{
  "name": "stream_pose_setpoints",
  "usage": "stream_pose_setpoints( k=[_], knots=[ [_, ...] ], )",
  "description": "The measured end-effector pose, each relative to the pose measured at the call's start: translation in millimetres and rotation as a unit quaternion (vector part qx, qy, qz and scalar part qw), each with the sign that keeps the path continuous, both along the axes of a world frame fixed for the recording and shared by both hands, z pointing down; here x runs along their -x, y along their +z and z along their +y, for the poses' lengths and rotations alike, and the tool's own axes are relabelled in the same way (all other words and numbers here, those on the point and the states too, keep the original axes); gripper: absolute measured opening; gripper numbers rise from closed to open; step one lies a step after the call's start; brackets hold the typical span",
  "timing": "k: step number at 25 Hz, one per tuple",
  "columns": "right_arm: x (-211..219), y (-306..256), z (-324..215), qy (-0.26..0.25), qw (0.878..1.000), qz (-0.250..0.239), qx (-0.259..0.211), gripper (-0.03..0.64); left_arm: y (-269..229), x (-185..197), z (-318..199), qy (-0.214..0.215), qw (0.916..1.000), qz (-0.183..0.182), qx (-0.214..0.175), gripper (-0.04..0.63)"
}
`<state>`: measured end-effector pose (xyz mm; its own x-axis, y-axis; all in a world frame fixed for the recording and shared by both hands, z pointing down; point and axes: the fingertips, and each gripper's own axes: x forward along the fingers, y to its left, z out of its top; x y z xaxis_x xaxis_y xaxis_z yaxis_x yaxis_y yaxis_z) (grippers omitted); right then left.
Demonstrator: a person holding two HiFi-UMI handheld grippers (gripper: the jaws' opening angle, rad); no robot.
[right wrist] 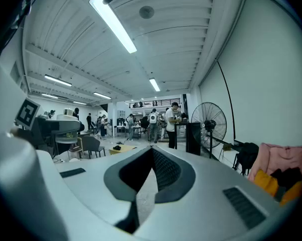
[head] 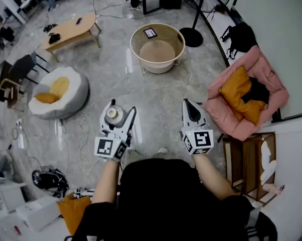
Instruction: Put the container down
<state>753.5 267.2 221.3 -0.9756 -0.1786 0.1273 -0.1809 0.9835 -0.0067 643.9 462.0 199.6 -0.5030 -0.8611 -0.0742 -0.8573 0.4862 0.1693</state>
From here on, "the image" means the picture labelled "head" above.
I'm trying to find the black backpack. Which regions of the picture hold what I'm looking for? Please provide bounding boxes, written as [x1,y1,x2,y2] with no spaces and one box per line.
[220,22,258,60]

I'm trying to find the white floor cable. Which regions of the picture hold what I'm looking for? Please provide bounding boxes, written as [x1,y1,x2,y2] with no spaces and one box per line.
[55,110,101,173]

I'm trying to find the oval wooden low table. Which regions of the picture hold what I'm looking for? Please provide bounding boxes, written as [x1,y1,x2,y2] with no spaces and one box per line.
[41,13,102,62]

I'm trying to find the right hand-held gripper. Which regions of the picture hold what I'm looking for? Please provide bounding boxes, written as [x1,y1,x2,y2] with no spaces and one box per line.
[179,98,214,156]

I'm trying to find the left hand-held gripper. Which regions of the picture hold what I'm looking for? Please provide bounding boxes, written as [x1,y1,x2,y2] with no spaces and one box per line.
[94,99,137,162]

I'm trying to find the person's black shirt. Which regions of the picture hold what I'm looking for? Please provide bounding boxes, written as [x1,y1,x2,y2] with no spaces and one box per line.
[72,159,278,241]

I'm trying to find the black bag with cables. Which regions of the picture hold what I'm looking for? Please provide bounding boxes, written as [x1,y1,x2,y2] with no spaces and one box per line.
[32,168,69,198]

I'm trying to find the grey white beanbag chair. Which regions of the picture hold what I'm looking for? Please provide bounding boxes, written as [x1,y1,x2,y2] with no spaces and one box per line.
[28,66,90,120]

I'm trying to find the person's right forearm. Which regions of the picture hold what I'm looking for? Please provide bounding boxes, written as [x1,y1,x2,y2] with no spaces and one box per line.
[192,154,236,201]

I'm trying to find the black framed picture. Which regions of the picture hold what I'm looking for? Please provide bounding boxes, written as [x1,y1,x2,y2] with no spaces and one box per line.
[142,27,158,40]

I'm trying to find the white cardboard box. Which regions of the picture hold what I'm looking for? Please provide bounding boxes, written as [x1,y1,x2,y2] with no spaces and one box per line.
[15,196,63,232]

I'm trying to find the black chair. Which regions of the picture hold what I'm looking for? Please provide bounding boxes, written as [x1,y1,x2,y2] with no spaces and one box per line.
[9,51,50,85]

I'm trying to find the small round white object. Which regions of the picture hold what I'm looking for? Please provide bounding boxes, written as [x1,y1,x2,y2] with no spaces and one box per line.
[105,104,128,129]

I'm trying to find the black headset on floor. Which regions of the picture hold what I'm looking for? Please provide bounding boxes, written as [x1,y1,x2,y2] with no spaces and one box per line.
[43,23,58,33]

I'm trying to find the wooden framed stool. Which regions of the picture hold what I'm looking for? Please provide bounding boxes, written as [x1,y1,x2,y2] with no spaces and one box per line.
[0,78,25,109]

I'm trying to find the black garment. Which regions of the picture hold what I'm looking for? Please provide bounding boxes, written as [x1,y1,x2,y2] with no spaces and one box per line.
[241,76,270,104]

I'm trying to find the mustard pillow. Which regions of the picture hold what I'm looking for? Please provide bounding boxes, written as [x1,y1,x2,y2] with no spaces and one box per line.
[218,65,267,125]

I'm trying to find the wooden side rack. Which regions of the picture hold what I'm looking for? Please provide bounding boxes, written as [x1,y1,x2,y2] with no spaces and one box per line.
[222,132,277,207]

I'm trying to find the small pink item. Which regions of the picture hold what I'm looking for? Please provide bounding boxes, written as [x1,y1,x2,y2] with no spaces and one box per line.
[262,183,285,195]

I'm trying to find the large orange cushion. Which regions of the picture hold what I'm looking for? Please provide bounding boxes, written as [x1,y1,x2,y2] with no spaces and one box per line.
[56,193,91,235]

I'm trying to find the black floor cable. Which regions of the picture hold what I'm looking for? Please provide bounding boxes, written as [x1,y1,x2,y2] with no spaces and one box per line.
[89,0,172,20]

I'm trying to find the person's left forearm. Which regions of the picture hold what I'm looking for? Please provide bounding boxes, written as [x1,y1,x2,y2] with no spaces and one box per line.
[91,158,120,204]

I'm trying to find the black standing fan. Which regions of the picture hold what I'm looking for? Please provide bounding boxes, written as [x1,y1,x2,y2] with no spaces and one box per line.
[179,0,232,48]

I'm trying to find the black white striped cloth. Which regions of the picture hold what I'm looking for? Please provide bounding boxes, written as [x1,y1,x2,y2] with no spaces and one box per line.
[73,187,95,199]

